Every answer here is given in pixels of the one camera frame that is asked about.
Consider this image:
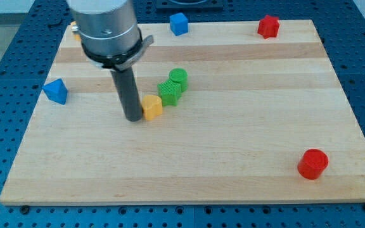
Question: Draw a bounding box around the green star block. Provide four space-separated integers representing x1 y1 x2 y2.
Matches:
157 79 182 106

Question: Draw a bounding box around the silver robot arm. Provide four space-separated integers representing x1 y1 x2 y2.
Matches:
67 0 154 122

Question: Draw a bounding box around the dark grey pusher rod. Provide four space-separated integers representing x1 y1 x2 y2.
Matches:
111 67 143 122

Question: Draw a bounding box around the blue triangle block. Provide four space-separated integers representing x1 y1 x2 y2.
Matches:
42 79 68 105

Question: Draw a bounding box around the red cylinder block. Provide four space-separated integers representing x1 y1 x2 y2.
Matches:
297 148 329 180

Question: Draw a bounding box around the green cylinder block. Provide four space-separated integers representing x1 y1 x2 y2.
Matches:
169 68 188 92

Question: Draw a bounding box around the blue cube block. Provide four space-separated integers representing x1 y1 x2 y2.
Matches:
169 13 189 36

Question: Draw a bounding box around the yellow heart block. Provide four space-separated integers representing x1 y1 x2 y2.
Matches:
142 95 163 121

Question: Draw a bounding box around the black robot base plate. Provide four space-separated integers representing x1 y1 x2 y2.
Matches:
155 0 224 10

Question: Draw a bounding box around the wooden board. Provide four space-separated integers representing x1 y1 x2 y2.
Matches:
0 20 365 206

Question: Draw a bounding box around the red star block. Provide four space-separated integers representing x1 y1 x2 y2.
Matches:
257 15 280 39

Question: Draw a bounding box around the yellow hexagon block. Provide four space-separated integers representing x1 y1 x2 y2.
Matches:
70 21 81 42

